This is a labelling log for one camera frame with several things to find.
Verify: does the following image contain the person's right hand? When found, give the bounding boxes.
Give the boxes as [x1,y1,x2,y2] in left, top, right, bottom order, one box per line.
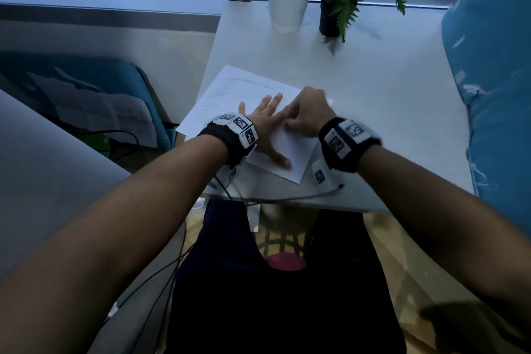
[283,86,337,138]

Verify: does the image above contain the person's left hand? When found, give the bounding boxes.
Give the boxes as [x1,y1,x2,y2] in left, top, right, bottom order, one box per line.
[238,93,293,170]

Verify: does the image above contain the white paper sheet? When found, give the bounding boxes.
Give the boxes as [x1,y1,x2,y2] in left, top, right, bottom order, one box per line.
[176,64,335,185]

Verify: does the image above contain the person's right forearm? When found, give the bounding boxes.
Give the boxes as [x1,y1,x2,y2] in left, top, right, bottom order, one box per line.
[357,144,531,325]

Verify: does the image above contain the person's left forearm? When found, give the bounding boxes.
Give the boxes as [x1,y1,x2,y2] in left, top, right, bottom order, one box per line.
[0,133,230,354]

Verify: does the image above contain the person's dark trousers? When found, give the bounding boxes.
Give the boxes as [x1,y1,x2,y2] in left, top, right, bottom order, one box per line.
[165,198,407,354]

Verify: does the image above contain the grey printed paper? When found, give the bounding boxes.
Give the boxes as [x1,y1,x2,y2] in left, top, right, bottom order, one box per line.
[27,71,158,149]

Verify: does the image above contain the white cup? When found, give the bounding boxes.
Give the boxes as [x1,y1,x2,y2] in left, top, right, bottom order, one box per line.
[267,0,313,34]

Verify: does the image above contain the pink slipper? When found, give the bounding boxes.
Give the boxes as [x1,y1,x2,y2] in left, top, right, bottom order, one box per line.
[265,253,308,272]

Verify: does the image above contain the teal chair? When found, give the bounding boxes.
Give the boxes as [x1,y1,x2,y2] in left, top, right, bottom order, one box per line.
[0,53,177,151]

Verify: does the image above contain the blue patterned cushion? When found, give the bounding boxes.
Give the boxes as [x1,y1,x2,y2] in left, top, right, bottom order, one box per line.
[441,0,531,238]

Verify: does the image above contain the black left wrist camera band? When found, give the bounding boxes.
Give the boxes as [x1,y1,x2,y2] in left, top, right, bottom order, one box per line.
[198,112,259,185]

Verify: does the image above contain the black wrist camera band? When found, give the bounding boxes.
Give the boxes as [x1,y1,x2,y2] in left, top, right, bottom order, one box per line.
[198,112,259,185]
[311,117,382,194]

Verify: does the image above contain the black right wrist camera band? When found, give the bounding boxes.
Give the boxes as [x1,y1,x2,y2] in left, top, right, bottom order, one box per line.
[311,117,382,194]

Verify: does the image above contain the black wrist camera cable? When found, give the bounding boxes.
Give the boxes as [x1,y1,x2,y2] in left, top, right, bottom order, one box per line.
[214,175,345,206]

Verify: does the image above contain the black floor cable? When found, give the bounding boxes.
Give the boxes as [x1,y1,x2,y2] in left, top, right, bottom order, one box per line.
[107,216,196,354]

